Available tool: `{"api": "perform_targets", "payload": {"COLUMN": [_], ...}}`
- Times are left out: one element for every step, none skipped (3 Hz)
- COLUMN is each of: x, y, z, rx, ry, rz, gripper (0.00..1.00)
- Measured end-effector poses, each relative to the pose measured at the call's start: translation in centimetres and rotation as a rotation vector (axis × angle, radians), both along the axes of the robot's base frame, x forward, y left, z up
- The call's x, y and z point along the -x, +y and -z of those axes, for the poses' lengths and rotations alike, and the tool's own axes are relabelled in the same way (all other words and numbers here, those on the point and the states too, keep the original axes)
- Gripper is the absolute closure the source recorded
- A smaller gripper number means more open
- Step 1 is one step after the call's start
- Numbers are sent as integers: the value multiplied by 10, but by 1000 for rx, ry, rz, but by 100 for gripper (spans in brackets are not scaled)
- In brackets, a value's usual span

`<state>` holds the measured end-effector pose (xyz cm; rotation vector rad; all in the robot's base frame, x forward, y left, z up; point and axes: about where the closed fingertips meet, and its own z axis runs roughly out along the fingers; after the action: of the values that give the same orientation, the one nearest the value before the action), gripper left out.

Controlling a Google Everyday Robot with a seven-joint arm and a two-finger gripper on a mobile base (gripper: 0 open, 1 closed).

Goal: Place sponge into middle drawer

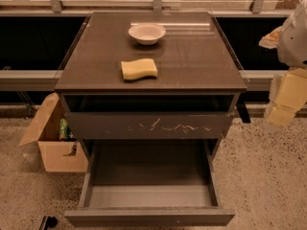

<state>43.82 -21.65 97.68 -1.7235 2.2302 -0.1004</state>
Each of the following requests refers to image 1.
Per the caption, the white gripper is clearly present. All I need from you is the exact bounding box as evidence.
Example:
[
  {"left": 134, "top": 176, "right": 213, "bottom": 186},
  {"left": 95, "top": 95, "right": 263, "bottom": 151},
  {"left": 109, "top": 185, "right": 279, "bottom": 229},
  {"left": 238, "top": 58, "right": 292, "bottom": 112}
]
[{"left": 259, "top": 0, "right": 307, "bottom": 127}]

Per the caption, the yellow sponge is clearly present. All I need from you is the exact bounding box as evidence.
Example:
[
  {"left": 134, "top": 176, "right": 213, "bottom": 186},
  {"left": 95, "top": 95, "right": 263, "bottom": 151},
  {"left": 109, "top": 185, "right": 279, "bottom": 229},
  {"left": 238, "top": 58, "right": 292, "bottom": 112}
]
[{"left": 121, "top": 58, "right": 157, "bottom": 81}]

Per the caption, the dark grey drawer cabinet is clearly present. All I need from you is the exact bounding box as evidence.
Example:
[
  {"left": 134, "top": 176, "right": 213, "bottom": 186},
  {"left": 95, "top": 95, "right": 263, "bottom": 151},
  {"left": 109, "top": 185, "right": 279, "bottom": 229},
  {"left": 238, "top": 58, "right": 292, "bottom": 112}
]
[{"left": 56, "top": 12, "right": 247, "bottom": 152}]

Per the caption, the open bottom drawer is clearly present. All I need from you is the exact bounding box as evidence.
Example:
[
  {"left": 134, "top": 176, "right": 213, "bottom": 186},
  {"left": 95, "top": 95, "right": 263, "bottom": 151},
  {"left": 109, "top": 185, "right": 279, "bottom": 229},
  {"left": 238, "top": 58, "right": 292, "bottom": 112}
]
[{"left": 65, "top": 140, "right": 235, "bottom": 227}]

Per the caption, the scratched top drawer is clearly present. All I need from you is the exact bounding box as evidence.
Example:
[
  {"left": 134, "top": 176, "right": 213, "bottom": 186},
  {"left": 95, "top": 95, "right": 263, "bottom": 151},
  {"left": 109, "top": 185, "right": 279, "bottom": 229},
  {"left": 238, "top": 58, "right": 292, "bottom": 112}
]
[{"left": 60, "top": 94, "right": 241, "bottom": 141}]

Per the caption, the white bowl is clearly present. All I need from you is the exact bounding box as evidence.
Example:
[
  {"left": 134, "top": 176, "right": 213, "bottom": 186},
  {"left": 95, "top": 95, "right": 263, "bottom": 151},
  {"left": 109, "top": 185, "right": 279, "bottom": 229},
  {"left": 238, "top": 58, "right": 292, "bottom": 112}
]
[{"left": 129, "top": 23, "right": 166, "bottom": 45}]

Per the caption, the green snack bag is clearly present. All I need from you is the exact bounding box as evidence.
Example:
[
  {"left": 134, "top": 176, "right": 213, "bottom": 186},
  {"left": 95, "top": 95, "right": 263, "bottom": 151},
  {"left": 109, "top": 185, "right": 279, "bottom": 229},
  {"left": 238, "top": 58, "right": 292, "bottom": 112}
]
[{"left": 59, "top": 119, "right": 74, "bottom": 140}]

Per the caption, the cardboard box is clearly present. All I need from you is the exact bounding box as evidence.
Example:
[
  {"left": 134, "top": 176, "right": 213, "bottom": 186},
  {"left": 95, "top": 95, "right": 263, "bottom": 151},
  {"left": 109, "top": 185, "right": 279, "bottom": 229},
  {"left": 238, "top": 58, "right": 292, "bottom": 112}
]
[{"left": 19, "top": 93, "right": 88, "bottom": 173}]

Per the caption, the black object on floor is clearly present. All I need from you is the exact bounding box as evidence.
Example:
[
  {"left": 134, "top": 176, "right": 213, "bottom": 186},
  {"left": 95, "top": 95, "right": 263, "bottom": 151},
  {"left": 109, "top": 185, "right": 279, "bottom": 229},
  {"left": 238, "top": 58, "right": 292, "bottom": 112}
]
[{"left": 38, "top": 216, "right": 58, "bottom": 230}]

